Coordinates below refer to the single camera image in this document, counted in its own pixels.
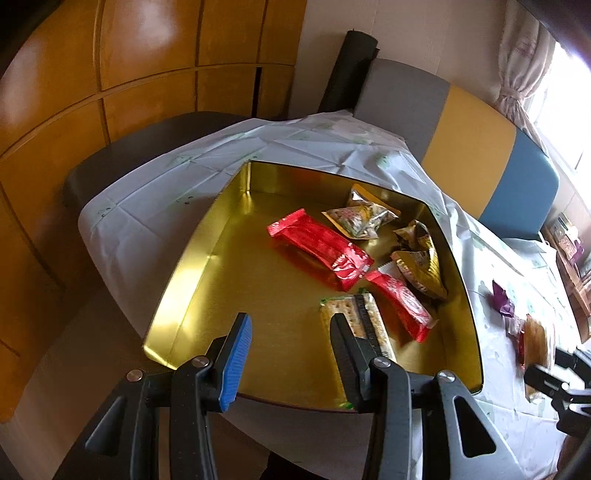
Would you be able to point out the beige tied curtain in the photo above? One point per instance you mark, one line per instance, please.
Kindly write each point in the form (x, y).
(526, 69)

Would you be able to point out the green print white tablecloth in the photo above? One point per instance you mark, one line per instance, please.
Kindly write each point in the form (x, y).
(184, 157)

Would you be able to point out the yellow seed packet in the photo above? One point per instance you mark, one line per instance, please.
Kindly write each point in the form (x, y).
(355, 219)

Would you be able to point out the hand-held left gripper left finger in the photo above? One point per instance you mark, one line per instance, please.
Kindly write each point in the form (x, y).
(235, 364)

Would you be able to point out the wooden wardrobe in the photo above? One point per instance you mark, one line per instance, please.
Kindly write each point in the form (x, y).
(92, 92)

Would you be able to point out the wooden side table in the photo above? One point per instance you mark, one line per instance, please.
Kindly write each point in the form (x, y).
(577, 295)

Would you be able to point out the gold tin box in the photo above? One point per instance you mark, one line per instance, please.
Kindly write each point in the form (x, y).
(277, 300)

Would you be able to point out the red packet with round print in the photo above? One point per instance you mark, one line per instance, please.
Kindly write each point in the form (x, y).
(401, 304)

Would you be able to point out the dark gold snack bag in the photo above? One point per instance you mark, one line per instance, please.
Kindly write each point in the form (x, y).
(420, 267)

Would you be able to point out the grey yellow blue headboard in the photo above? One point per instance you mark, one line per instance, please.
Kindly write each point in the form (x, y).
(471, 138)

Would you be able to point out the clear cracker packet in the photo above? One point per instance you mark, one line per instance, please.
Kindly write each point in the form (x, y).
(364, 318)

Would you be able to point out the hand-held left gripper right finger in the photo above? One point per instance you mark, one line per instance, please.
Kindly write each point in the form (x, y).
(344, 355)

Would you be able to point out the tissue box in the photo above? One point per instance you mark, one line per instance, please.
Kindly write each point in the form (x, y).
(564, 237)

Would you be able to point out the window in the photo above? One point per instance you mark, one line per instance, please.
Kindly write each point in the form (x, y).
(570, 110)

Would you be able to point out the brown cake packet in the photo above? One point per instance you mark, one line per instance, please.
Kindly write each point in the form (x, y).
(538, 341)

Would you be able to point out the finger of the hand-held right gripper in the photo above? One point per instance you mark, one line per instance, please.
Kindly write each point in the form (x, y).
(547, 381)
(575, 360)

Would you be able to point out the long red snack packet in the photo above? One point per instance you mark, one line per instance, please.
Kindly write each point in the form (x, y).
(318, 244)

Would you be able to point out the purple box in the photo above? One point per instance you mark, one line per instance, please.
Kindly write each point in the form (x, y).
(578, 251)

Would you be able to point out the black rolled mat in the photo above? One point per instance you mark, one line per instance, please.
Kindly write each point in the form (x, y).
(348, 69)

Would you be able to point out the purple snack packet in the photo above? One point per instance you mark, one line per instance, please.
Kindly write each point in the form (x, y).
(502, 297)

